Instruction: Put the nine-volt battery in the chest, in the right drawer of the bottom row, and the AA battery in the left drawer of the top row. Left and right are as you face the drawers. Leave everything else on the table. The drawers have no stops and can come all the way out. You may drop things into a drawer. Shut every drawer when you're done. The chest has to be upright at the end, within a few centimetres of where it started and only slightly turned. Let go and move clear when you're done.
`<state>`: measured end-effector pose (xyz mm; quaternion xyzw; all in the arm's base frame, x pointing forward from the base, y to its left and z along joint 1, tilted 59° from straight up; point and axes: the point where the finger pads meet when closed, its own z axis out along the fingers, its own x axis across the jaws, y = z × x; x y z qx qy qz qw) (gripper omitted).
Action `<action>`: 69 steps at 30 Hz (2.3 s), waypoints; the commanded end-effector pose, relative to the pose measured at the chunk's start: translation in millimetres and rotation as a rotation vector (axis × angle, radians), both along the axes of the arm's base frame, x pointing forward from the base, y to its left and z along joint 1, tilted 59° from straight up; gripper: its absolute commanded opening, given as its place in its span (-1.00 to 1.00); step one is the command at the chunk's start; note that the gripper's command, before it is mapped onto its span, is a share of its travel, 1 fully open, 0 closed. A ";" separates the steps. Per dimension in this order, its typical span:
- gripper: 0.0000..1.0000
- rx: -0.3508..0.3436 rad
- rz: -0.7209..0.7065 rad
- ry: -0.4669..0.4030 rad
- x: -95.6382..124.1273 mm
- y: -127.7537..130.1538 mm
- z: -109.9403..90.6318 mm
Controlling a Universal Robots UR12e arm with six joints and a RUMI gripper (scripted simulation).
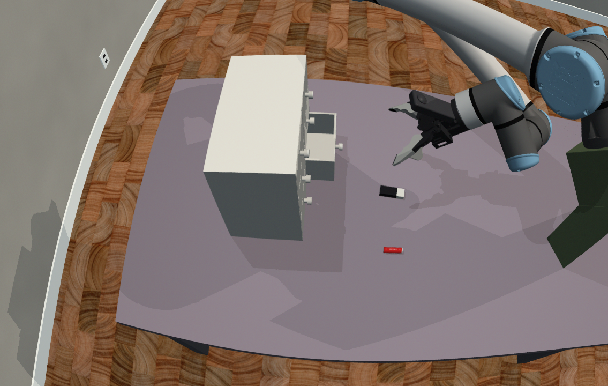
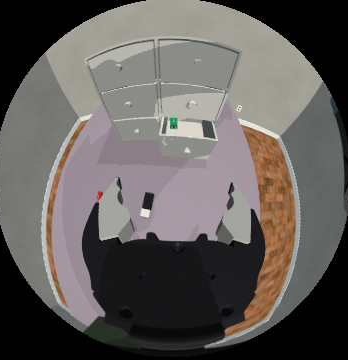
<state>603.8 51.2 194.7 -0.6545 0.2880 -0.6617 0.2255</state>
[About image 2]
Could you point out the white drawer with knob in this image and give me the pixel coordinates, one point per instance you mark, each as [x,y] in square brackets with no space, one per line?
[177,60]
[135,62]

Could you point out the green nine-volt battery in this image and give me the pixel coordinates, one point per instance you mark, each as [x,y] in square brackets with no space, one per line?
[173,123]

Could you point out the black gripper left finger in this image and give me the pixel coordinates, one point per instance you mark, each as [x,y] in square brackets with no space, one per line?
[108,226]

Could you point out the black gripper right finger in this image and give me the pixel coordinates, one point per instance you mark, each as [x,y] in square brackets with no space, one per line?
[240,228]

